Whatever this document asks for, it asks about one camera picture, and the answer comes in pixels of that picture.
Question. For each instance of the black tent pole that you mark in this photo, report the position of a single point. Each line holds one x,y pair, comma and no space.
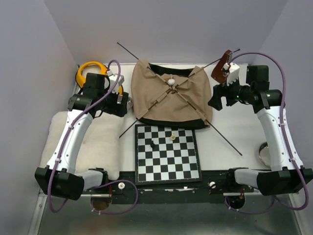
171,91
171,98

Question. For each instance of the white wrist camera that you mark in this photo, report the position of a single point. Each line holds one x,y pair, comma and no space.
231,71
116,87

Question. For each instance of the brown wooden metronome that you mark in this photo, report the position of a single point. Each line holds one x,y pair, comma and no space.
217,73

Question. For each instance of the white chess piece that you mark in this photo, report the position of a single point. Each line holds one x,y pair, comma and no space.
173,136

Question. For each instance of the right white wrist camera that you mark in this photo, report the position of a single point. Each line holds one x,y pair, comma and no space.
231,71

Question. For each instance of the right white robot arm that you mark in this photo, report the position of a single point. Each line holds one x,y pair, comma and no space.
287,173

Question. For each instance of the white fluffy cushion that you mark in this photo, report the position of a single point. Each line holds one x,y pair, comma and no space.
100,146

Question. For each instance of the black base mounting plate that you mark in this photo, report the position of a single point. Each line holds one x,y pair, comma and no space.
211,189

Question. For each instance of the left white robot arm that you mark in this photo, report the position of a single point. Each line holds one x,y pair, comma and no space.
58,178

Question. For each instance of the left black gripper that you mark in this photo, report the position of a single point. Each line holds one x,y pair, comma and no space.
119,109

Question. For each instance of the black white chessboard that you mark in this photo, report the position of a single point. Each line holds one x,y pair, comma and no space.
170,161

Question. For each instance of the steel pet bowl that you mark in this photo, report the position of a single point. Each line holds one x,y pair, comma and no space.
264,155

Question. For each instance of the yellow double bowl holder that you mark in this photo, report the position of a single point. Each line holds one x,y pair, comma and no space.
94,67

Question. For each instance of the white pompom toy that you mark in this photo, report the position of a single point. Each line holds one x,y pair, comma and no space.
171,81

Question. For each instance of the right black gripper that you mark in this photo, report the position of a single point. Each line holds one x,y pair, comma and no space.
219,90

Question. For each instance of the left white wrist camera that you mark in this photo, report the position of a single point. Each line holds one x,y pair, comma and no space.
116,87

